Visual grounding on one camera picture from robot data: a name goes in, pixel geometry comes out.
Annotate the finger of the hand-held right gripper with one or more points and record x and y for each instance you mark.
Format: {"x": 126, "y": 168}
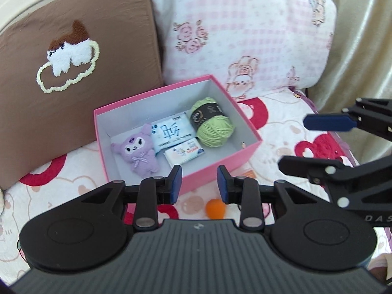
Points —
{"x": 306, "y": 165}
{"x": 329, "y": 122}

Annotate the brown embroidered pillow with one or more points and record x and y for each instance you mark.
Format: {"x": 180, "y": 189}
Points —
{"x": 92, "y": 113}

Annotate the blue white wet wipe packet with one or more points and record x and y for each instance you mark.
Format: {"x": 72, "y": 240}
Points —
{"x": 171, "y": 131}

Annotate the green yarn ball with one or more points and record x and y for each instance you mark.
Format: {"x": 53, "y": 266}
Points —
{"x": 214, "y": 131}

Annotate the bear printed blanket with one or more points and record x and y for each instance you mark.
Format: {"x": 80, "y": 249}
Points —
{"x": 291, "y": 134}

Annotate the small white tissue packet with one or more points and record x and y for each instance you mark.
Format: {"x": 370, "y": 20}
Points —
{"x": 183, "y": 153}

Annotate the beige curtain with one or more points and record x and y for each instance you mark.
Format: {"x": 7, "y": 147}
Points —
{"x": 361, "y": 52}

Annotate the pink cardboard box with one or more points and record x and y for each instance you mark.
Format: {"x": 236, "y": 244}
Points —
{"x": 214, "y": 165}

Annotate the purple plush toy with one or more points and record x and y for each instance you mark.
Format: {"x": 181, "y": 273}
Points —
{"x": 137, "y": 156}

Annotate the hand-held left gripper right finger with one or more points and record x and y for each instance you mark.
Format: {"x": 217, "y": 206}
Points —
{"x": 223, "y": 185}

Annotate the pink checked pillow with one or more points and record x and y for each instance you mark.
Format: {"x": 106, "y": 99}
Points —
{"x": 245, "y": 36}

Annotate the orange makeup sponge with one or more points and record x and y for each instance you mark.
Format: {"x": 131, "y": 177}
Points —
{"x": 216, "y": 209}

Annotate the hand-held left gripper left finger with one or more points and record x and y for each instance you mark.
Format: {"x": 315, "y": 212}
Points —
{"x": 176, "y": 185}

